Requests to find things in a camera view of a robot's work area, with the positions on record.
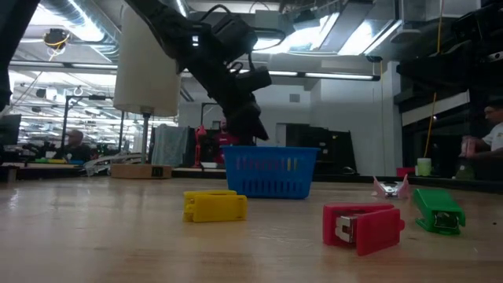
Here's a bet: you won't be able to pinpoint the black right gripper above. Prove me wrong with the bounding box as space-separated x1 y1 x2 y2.
396 39 503 105

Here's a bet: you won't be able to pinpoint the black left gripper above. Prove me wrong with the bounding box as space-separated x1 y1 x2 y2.
218 65 273 143

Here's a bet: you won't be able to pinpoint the green stapler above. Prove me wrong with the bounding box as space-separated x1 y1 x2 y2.
412 188 467 237

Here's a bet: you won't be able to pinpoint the red stapler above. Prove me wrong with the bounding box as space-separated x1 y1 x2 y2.
321 202 406 257

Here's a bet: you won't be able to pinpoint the yellow stapler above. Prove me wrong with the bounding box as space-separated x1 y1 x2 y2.
182 189 248 224

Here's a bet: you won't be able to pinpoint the person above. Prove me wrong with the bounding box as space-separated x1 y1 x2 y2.
213 117 241 164
53 129 94 163
459 98 503 160

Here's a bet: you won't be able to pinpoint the blue plastic basket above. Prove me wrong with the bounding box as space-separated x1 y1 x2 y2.
218 145 321 200

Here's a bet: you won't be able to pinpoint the grey hanging cloth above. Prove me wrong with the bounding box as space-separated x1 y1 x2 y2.
151 124 190 167

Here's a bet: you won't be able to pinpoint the pale green cup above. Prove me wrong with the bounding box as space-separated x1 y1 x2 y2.
416 157 432 177

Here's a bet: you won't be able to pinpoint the black equipment cases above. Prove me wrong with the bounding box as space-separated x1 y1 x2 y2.
285 123 358 176

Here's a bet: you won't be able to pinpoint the long ceiling light strip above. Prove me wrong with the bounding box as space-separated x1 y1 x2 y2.
9 61 381 82

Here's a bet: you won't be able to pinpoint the white lamp with wooden base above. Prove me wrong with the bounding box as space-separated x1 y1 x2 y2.
82 5 182 180

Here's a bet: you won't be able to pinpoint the black monitor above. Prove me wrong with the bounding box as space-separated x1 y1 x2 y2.
0 113 23 147

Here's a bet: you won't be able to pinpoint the yellow extension cord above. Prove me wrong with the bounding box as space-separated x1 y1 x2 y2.
423 0 444 159

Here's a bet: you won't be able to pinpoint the black metal stand frame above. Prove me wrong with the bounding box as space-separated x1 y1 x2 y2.
200 101 229 145

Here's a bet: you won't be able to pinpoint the black aluminium table frame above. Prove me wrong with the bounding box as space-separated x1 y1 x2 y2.
172 167 503 194

